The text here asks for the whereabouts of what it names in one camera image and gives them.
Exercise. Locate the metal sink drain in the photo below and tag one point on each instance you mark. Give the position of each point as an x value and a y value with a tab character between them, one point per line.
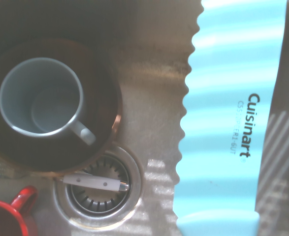
132	201

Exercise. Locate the brown wooden bowl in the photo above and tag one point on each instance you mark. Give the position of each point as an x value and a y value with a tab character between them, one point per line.
95	73

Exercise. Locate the grey ceramic mug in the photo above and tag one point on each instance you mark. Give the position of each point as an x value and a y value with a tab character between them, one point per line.
41	98

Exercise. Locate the red mug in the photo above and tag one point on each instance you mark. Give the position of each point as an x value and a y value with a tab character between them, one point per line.
9	216

